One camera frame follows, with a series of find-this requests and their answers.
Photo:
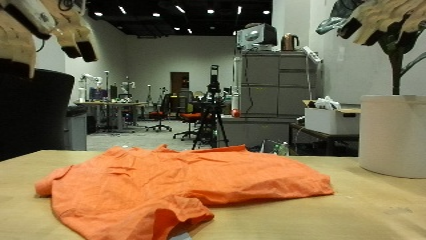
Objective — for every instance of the orange button shirt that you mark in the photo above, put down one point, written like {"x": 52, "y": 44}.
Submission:
{"x": 177, "y": 183}

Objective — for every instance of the black office chair red seat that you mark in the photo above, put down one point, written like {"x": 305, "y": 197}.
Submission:
{"x": 158, "y": 115}

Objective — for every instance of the black camera tripod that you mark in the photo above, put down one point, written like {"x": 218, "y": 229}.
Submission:
{"x": 213, "y": 110}

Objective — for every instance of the white plastic bag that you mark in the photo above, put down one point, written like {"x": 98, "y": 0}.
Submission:
{"x": 327, "y": 102}

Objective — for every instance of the white round plant pot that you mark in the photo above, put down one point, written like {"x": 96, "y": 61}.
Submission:
{"x": 392, "y": 136}

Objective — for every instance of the grey box appliance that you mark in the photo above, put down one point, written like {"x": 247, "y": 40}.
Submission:
{"x": 259, "y": 35}

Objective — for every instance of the white cardboard box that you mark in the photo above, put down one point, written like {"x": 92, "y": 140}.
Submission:
{"x": 330, "y": 121}

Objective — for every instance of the grey drawer cabinet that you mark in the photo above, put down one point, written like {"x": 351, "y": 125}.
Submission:
{"x": 266, "y": 86}

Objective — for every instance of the wooden lab desk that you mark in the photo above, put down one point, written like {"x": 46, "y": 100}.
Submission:
{"x": 110, "y": 104}

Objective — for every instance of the grey low counter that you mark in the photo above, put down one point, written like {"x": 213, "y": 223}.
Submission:
{"x": 253, "y": 131}

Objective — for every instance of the red ball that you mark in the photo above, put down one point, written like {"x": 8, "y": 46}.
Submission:
{"x": 235, "y": 113}

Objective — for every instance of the grey waste bin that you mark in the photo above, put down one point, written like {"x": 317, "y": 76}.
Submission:
{"x": 76, "y": 131}

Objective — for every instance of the black office chair orange seat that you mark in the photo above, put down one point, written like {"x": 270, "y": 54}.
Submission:
{"x": 189, "y": 116}

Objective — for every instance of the green plastic bottles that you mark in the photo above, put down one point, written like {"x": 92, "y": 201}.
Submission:
{"x": 281, "y": 149}

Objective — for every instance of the brown door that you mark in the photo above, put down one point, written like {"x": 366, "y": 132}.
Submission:
{"x": 178, "y": 81}

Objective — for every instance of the white power strip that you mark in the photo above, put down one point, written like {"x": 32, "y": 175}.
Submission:
{"x": 311, "y": 54}

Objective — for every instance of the copper kettle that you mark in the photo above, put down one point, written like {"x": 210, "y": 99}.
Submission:
{"x": 289, "y": 42}

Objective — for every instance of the black side table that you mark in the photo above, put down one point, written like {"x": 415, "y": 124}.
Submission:
{"x": 327, "y": 137}

